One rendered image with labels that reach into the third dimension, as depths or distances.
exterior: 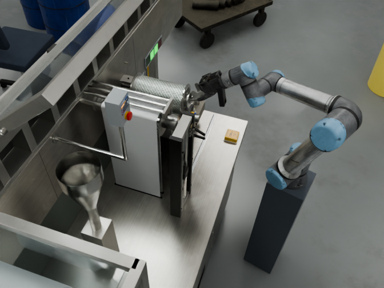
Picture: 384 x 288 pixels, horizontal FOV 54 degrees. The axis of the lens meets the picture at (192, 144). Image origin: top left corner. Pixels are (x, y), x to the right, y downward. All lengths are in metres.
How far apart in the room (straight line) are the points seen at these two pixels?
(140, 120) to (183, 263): 0.65
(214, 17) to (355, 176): 2.22
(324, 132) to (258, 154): 1.88
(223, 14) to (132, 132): 3.02
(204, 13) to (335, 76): 1.57
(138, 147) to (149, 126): 0.17
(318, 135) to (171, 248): 0.80
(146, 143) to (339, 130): 0.76
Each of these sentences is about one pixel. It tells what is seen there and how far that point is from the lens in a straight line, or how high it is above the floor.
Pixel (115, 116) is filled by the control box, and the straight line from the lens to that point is 1.19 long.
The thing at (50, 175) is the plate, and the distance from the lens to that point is 1.56.
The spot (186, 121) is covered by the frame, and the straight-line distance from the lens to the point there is 1.47.
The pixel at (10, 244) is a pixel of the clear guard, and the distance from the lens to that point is 1.08.
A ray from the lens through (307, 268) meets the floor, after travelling 2.84.
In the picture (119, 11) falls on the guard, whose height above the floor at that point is 2.02.
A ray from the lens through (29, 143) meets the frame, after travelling 1.40.
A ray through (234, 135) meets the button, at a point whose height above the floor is 0.92.
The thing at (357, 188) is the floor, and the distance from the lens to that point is 3.35.
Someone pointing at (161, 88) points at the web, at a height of 1.31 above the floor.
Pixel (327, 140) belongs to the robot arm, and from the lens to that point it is 1.47.
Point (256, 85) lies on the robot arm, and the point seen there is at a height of 1.44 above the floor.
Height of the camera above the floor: 2.48
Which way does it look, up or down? 48 degrees down
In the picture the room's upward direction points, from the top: 3 degrees clockwise
